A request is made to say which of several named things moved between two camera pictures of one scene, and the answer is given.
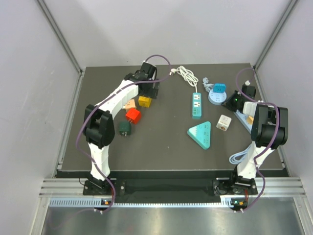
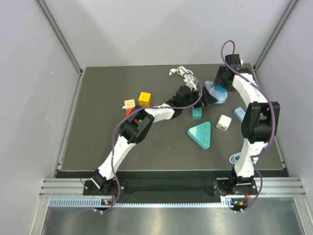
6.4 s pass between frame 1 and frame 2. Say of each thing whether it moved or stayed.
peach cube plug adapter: stayed
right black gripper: moved
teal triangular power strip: stayed
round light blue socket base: stayed
